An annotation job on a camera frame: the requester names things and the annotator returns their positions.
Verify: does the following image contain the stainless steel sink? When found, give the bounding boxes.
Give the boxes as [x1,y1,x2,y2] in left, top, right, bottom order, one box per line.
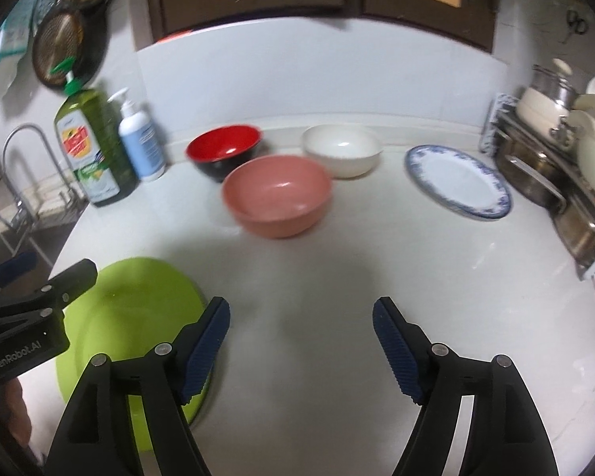
[0,208,87,278]

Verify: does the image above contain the green plate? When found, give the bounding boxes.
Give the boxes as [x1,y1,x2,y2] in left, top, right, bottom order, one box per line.
[54,257,214,452]

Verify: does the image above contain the white countertop shelf rack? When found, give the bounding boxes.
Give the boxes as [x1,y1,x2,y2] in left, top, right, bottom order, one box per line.
[478,93,595,281]

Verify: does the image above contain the white pot with lid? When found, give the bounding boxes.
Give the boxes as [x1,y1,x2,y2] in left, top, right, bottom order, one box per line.
[517,58,578,132]

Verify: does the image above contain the person's left forearm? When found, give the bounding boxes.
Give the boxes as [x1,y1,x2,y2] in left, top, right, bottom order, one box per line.
[0,377,35,462]

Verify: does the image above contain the pink bowl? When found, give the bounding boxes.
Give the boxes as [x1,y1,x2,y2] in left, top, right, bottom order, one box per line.
[221,155,334,239]

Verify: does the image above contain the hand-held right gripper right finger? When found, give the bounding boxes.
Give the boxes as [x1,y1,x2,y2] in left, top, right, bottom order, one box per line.
[372,296,560,476]

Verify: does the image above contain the kitchen paper towel pack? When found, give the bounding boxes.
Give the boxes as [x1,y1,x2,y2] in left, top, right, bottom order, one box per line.
[0,0,40,92]

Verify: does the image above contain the large stainless steel pot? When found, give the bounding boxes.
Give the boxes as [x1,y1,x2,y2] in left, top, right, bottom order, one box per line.
[493,131,576,209]

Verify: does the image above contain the small stainless steel pot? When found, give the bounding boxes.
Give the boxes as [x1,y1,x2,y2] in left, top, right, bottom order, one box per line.
[550,193,595,263]

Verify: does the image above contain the small blue-rimmed white plate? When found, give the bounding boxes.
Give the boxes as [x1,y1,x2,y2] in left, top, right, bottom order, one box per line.
[404,145,513,220]

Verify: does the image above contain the black scissors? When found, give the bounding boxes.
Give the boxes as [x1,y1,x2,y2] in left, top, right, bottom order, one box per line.
[565,10,588,43]

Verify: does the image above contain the small gooseneck steel faucet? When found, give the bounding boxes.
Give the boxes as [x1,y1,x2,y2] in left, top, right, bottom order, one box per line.
[2,125,77,209]

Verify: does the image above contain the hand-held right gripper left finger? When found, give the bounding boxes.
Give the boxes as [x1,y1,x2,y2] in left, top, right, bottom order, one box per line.
[42,296,231,476]

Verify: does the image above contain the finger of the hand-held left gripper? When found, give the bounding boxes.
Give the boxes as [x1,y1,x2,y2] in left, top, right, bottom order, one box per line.
[0,250,38,298]
[0,259,99,325]

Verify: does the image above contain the green dish soap bottle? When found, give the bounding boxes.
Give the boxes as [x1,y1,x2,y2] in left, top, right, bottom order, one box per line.
[50,59,140,207]

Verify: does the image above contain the white bowl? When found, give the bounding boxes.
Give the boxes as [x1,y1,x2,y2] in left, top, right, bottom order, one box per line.
[301,125,384,179]

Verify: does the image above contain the tall steel kitchen faucet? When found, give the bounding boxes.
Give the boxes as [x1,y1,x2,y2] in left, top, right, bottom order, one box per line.
[0,134,38,234]

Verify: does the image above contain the red and black bowl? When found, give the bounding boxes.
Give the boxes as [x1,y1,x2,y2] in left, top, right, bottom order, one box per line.
[186,125,265,183]

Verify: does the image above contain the black frying pan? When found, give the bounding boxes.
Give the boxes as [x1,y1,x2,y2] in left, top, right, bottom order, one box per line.
[32,0,111,91]

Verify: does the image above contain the white and blue pump bottle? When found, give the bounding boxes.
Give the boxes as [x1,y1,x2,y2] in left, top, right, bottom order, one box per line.
[106,88,167,182]

